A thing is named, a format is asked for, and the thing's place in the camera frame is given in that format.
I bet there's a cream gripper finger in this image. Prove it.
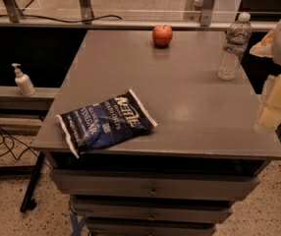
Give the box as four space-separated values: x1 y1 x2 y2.
257 74 281 130
250 29 274 58

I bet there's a blue Kettle chip bag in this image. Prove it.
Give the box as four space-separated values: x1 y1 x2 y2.
57 88 157 158

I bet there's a red apple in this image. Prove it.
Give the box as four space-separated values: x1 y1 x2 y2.
152 25 173 47

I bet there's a clear plastic water bottle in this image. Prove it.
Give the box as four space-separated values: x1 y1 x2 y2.
217 13 253 81

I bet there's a grey drawer cabinet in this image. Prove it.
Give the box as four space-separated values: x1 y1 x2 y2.
31 29 281 236

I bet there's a middle grey drawer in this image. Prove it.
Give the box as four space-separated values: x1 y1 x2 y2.
72 197 232 224

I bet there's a grey drawer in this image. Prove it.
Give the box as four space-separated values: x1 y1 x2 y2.
85 218 215 236
72 197 232 224
51 169 259 201

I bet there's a top grey drawer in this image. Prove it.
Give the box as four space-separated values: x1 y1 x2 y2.
51 169 259 201

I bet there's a bottom grey drawer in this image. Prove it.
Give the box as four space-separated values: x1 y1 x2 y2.
85 218 215 236

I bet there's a white pump dispenser bottle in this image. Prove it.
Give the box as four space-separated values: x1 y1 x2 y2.
12 63 35 96

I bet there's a black floor stand bar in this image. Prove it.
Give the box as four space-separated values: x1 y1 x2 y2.
20 151 44 213

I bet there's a black cable on ledge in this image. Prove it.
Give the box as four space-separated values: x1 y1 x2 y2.
0 13 123 24

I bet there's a grey metal railing frame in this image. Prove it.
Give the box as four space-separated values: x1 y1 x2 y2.
0 0 281 31

